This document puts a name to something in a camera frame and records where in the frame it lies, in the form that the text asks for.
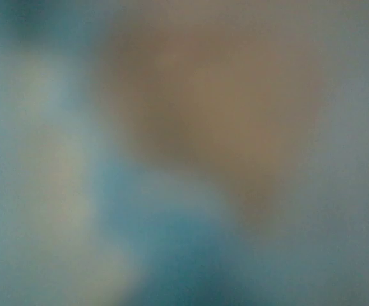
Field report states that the blue translucent trash bag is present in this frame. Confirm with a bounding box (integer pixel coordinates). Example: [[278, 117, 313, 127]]
[[0, 1, 369, 305]]

